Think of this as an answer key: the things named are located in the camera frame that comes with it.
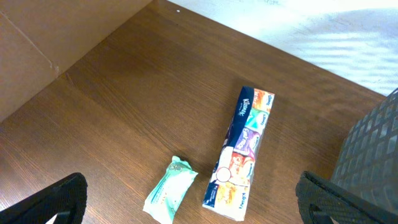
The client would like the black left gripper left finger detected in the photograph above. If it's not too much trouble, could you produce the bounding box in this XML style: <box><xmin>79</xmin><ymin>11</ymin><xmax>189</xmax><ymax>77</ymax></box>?
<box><xmin>1</xmin><ymin>172</ymin><xmax>88</xmax><ymax>224</ymax></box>

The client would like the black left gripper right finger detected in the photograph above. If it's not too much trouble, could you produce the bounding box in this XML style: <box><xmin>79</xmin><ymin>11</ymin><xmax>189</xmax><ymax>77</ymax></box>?
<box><xmin>295</xmin><ymin>171</ymin><xmax>397</xmax><ymax>224</ymax></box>

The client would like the grey plastic basket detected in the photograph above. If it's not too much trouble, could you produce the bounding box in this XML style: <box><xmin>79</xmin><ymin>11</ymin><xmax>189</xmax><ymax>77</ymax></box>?
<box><xmin>330</xmin><ymin>90</ymin><xmax>397</xmax><ymax>214</ymax></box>

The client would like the mint green wipes packet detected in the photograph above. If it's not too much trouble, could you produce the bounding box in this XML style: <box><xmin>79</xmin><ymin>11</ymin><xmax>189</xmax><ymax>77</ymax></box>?
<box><xmin>143</xmin><ymin>156</ymin><xmax>198</xmax><ymax>224</ymax></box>

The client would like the Kleenex tissue multipack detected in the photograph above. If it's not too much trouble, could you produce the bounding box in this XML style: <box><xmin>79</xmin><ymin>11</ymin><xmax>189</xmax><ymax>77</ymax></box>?
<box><xmin>202</xmin><ymin>86</ymin><xmax>275</xmax><ymax>222</ymax></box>

